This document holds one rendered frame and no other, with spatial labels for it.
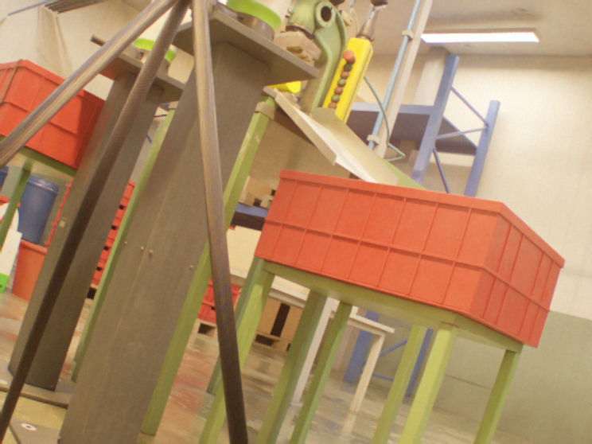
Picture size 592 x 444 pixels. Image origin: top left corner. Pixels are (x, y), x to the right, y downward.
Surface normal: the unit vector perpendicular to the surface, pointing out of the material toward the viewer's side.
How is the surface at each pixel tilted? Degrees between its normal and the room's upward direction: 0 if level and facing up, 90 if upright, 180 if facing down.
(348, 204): 90
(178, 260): 90
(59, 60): 90
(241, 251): 90
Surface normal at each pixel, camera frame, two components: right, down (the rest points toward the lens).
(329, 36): 0.68, 0.14
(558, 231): -0.65, -0.33
